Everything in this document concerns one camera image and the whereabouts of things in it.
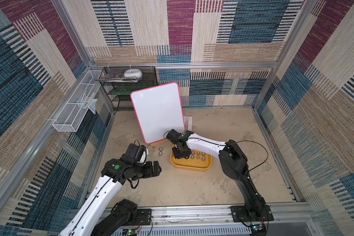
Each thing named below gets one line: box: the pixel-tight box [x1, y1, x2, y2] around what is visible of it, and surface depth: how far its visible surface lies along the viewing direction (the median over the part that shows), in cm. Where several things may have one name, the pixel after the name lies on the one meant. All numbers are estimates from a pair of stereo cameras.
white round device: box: [123, 68, 143, 80], surface depth 91 cm
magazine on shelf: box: [94, 72, 139, 83], surface depth 88 cm
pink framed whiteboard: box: [130, 82, 186, 145], surface depth 88 cm
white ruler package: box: [183, 116, 193, 132], surface depth 114 cm
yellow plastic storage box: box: [170, 144, 213, 171], surface depth 93 cm
